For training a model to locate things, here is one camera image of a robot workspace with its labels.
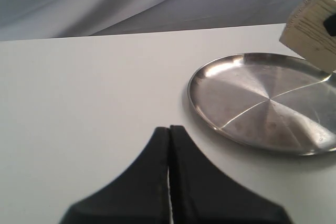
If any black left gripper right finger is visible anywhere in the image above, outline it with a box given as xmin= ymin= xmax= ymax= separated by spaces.
xmin=169 ymin=125 xmax=290 ymax=223

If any grey backdrop cloth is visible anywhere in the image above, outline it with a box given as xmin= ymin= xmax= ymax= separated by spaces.
xmin=1 ymin=0 xmax=302 ymax=41

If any light wooden cube block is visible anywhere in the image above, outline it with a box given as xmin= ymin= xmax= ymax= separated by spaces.
xmin=279 ymin=0 xmax=335 ymax=73

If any round stainless steel plate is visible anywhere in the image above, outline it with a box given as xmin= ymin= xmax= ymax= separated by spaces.
xmin=187 ymin=52 xmax=335 ymax=156

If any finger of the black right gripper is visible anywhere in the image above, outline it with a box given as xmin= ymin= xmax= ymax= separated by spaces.
xmin=323 ymin=14 xmax=336 ymax=37

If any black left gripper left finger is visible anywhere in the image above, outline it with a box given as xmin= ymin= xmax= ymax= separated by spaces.
xmin=61 ymin=127 xmax=170 ymax=223

